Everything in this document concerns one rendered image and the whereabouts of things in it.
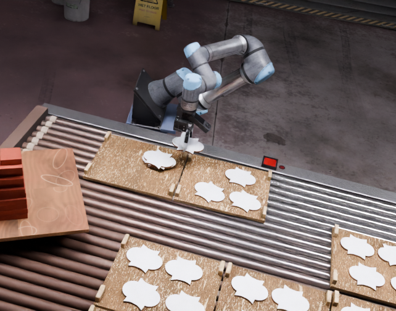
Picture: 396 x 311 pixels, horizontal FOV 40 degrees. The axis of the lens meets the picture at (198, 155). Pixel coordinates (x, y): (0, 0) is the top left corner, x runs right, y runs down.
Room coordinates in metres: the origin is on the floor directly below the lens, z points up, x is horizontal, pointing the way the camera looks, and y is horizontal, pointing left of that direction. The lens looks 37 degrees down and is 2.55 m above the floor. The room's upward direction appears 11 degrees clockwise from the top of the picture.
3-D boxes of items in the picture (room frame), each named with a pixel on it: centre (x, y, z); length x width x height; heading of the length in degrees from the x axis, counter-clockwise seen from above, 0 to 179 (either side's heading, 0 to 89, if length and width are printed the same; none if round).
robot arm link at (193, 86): (2.06, 0.08, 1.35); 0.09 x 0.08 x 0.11; 139
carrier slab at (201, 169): (1.96, -0.15, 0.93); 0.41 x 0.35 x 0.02; 85
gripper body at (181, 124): (2.06, 0.09, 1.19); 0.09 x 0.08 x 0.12; 84
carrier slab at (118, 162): (2.00, 0.27, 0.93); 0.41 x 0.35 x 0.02; 85
